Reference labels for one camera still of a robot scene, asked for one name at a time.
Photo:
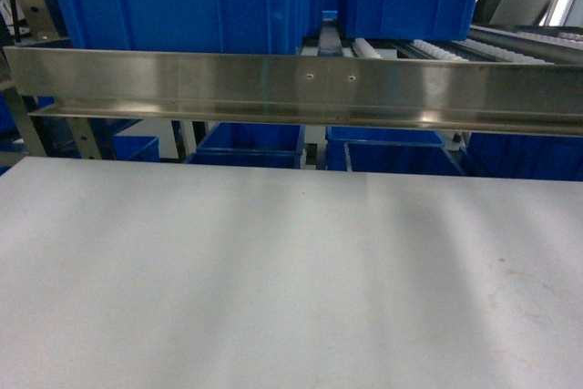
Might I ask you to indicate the stainless steel roller shelf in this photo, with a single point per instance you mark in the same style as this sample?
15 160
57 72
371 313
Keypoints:
470 96

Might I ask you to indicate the blue bin under shelf right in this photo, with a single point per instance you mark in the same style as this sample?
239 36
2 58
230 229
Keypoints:
510 156

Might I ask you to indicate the medium blue bin on shelf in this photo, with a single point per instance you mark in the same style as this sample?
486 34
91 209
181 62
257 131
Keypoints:
430 20

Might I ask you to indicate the blue bin under shelf centre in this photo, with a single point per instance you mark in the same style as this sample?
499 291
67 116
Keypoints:
389 150

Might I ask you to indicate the blue bin under shelf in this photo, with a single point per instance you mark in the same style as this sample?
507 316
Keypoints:
389 150
510 156
251 145

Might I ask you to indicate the blue bin under shelf left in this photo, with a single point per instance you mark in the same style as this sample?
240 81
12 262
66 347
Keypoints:
251 145

